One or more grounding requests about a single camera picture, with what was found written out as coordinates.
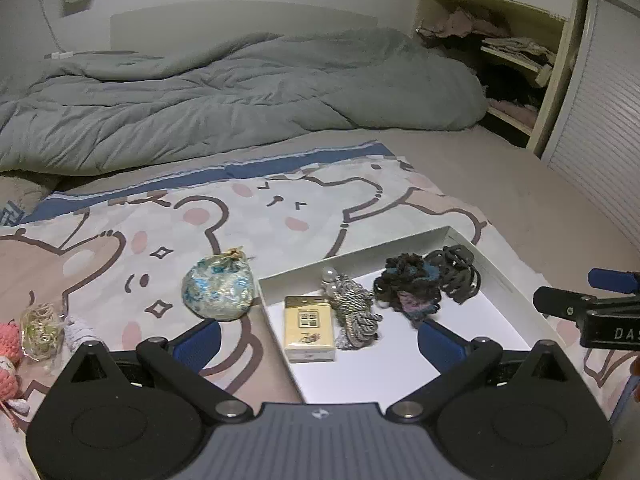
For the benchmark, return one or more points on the pink crumpled cloth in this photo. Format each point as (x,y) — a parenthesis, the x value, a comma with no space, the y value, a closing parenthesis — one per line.
(460,22)

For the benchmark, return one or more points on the blue floral fabric pouch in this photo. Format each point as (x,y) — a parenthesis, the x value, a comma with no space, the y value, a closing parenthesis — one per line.
(217,287)

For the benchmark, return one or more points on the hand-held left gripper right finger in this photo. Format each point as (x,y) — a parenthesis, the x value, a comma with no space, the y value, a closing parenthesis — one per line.
(440,345)

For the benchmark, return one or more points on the pink crochet ball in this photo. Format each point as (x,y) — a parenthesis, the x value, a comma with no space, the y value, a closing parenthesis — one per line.
(10,342)

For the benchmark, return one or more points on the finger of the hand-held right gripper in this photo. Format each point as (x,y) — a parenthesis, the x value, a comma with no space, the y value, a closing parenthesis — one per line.
(560,302)
(612,280)

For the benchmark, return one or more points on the white cardboard box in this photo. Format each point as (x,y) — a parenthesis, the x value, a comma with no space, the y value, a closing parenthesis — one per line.
(400,370)

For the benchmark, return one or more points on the white charger plug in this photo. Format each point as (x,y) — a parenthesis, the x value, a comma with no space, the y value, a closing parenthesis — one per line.
(61,55)

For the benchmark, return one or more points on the wooden open cabinet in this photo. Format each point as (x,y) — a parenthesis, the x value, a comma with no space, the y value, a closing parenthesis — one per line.
(555,90)

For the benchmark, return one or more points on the folded light clothes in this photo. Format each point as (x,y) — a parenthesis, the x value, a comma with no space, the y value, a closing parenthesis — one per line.
(520,50)

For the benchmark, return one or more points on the white headboard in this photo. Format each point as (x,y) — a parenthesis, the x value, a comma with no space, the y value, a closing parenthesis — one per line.
(225,22)

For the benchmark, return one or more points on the dark clothes pile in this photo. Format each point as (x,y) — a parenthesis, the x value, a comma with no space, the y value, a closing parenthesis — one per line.
(510,85)

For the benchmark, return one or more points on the black hair claw clip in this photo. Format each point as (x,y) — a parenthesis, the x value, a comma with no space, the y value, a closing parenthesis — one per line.
(457,272)

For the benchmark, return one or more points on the bear printed blanket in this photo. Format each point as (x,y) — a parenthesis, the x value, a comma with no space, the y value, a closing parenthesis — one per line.
(210,215)

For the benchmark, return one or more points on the grey knitted scrunchie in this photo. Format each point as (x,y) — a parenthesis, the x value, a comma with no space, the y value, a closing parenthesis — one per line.
(77,335)

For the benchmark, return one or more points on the white slatted cabinet door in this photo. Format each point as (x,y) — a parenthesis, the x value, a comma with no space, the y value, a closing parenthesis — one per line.
(600,110)

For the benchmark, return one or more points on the yellow patterned small box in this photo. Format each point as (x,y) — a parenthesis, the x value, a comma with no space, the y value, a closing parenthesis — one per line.
(307,330)

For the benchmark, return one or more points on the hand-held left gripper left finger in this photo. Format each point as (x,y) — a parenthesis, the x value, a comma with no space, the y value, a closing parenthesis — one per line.
(200,342)

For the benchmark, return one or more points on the pink crochet doll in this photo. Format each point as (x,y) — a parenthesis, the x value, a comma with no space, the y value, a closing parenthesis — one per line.
(7,375)

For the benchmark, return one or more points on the grey duvet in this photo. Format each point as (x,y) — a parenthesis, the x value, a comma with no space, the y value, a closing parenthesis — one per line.
(225,95)

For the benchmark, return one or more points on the dark crochet scrunchie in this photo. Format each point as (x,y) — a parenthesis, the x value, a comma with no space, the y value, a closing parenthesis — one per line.
(405,287)

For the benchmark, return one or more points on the beige fluffy pillow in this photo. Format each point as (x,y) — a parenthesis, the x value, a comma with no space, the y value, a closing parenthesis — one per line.
(22,190)

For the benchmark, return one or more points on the clear bag of rubber bands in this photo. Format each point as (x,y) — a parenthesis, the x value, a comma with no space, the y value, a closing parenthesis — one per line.
(41,332)

